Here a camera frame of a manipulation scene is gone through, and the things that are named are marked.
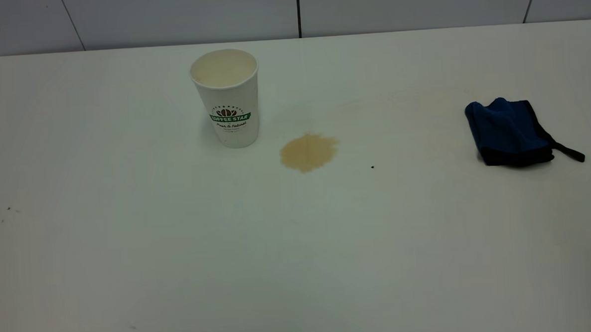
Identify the white paper coffee cup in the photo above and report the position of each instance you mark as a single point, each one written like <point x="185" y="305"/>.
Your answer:
<point x="228" y="104"/>

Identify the blue cloth with black trim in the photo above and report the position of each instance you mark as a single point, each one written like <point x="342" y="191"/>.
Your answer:
<point x="506" y="132"/>

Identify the brown coffee spill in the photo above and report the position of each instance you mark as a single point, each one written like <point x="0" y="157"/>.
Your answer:
<point x="308" y="153"/>

